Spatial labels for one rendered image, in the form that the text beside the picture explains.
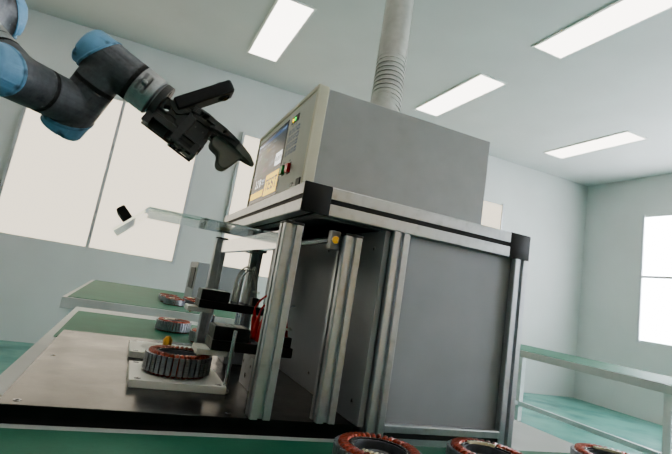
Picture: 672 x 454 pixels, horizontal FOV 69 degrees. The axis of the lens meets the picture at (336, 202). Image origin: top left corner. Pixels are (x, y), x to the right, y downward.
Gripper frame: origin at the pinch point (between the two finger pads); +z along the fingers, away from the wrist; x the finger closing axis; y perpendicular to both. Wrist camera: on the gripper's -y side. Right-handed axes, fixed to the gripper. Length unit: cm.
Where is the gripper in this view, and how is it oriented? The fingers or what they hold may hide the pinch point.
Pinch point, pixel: (250, 158)
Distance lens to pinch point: 97.2
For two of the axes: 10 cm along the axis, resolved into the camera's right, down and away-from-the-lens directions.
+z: 7.5, 6.1, 2.5
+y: -5.3, 7.9, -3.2
